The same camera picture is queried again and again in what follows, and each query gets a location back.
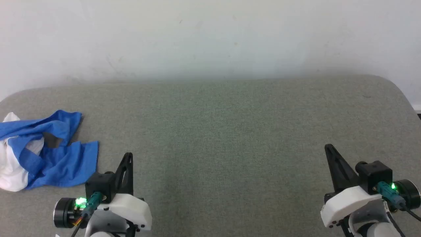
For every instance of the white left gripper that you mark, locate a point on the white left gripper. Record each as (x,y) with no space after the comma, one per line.
(131,207)

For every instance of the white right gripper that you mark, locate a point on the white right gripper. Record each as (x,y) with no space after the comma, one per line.
(345,200)

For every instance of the blue and white shirt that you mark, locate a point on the blue and white shirt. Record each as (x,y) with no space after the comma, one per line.
(62,164)

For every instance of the grey-green fabric sofa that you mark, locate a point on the grey-green fabric sofa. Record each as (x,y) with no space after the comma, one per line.
(217,138)

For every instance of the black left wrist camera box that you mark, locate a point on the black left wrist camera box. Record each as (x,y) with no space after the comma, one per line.
(98,184)

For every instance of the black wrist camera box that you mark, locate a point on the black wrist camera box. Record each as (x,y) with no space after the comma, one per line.
(375,174)
(98,184)

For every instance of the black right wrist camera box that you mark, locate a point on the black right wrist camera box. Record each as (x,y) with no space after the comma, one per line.
(375,174)

